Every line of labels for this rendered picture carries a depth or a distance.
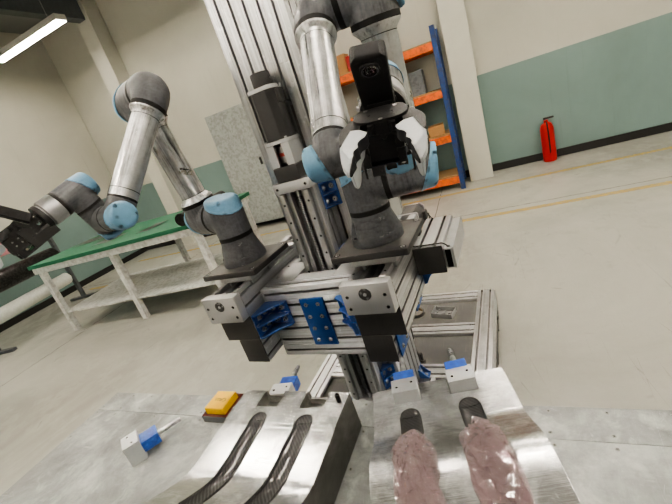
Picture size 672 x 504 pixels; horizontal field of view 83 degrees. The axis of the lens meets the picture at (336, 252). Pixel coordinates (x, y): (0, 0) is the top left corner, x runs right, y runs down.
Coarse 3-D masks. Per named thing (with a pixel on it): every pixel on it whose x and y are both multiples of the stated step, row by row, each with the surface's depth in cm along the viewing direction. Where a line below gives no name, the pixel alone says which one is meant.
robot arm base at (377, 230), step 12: (360, 216) 102; (372, 216) 101; (384, 216) 102; (396, 216) 106; (360, 228) 103; (372, 228) 102; (384, 228) 103; (396, 228) 103; (360, 240) 104; (372, 240) 102; (384, 240) 102
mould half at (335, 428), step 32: (288, 416) 74; (320, 416) 71; (352, 416) 75; (224, 448) 72; (256, 448) 70; (320, 448) 65; (352, 448) 73; (192, 480) 67; (256, 480) 63; (288, 480) 61; (320, 480) 61
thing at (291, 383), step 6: (294, 372) 97; (282, 378) 95; (288, 378) 94; (294, 378) 93; (276, 384) 91; (282, 384) 90; (288, 384) 90; (294, 384) 92; (300, 384) 94; (270, 390) 90; (276, 390) 89; (282, 390) 88; (288, 390) 88; (294, 390) 90
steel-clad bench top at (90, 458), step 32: (96, 416) 113; (128, 416) 108; (160, 416) 103; (192, 416) 99; (544, 416) 67; (576, 416) 65; (608, 416) 64; (640, 416) 62; (64, 448) 103; (96, 448) 99; (160, 448) 91; (192, 448) 88; (576, 448) 60; (608, 448) 59; (640, 448) 57; (32, 480) 95; (64, 480) 91; (96, 480) 88; (128, 480) 84; (160, 480) 81; (352, 480) 67; (576, 480) 56; (608, 480) 55; (640, 480) 53
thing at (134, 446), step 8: (168, 424) 93; (136, 432) 91; (144, 432) 92; (152, 432) 91; (160, 432) 92; (120, 440) 90; (128, 440) 89; (136, 440) 88; (144, 440) 89; (152, 440) 90; (160, 440) 91; (128, 448) 87; (136, 448) 88; (144, 448) 89; (128, 456) 87; (136, 456) 88; (144, 456) 89; (136, 464) 88
